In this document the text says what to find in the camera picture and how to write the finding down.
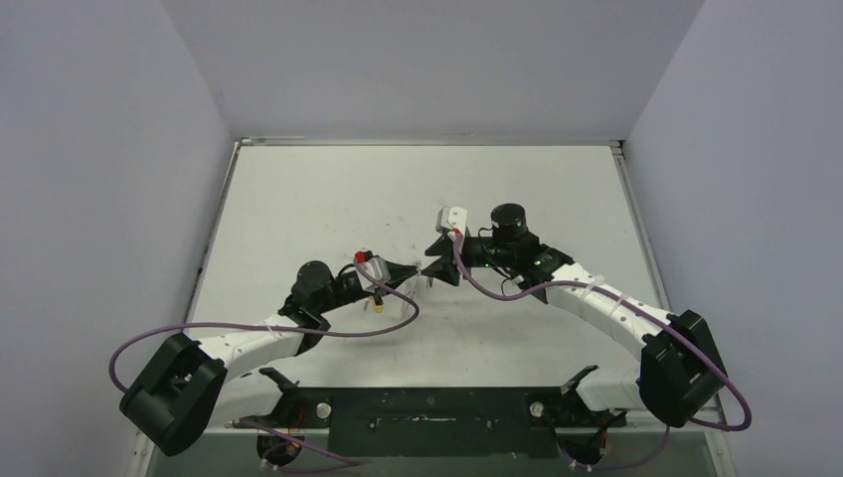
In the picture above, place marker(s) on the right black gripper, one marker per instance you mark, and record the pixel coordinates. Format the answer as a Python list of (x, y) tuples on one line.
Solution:
[(453, 261)]

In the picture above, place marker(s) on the key with yellow tag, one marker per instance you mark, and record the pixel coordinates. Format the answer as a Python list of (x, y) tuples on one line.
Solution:
[(377, 304)]

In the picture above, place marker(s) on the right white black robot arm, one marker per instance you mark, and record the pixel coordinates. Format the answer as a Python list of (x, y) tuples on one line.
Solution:
[(679, 367)]

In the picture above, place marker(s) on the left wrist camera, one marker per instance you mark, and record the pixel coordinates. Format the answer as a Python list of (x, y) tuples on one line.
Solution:
[(372, 270)]

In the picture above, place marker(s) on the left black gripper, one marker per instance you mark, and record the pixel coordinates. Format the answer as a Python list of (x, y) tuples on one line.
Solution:
[(398, 274)]

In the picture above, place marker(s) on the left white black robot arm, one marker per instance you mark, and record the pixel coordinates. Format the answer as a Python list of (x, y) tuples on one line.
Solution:
[(190, 383)]

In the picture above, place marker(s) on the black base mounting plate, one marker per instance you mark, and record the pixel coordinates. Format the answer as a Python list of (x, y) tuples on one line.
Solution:
[(441, 422)]

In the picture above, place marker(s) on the aluminium frame rail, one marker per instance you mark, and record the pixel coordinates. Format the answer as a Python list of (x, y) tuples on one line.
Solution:
[(333, 408)]

